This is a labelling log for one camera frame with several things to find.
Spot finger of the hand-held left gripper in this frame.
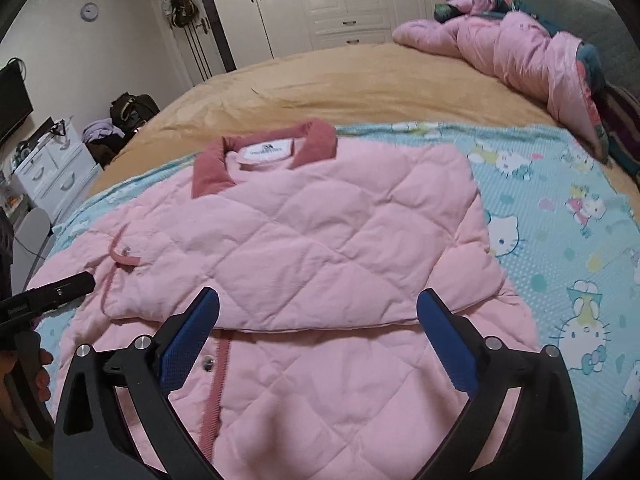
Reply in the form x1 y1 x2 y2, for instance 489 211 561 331
0 271 96 328

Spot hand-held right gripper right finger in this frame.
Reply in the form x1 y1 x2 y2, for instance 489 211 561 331
416 287 583 480

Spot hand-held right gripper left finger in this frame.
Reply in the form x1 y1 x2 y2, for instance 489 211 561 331
52 286 236 480

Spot pink quilted jacket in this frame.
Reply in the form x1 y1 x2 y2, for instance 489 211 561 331
20 119 541 480

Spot dark clothes pile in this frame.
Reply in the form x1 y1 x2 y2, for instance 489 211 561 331
85 135 132 169

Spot person's left hand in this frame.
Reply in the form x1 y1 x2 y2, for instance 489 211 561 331
31 348 54 402

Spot grey chair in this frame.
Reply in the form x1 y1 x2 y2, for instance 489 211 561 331
10 206 54 286

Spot white drawer cabinet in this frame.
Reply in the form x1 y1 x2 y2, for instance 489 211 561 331
10 120 103 222

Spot teal cartoon printed blanket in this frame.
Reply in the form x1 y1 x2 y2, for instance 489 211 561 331
25 121 640 467

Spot purple cloth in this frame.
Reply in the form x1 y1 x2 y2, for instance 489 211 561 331
81 119 124 144

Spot black television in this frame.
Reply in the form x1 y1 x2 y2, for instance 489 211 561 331
0 57 35 146

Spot black bag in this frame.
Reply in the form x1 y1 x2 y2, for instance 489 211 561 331
109 92 161 132

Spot bed with tan sheet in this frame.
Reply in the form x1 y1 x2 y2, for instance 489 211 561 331
87 40 640 201

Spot dark striped pillow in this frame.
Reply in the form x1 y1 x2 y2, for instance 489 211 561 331
597 82 640 191

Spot room door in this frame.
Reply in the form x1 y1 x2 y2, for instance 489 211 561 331
155 0 237 88

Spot pink duvet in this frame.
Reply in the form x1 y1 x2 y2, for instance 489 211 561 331
392 0 613 163

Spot items hanging on door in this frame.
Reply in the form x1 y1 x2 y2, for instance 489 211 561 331
160 0 201 29

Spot grey headboard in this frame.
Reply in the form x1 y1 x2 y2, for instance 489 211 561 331
480 0 640 96

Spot white wardrobe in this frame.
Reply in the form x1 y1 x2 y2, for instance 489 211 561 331
200 0 463 61

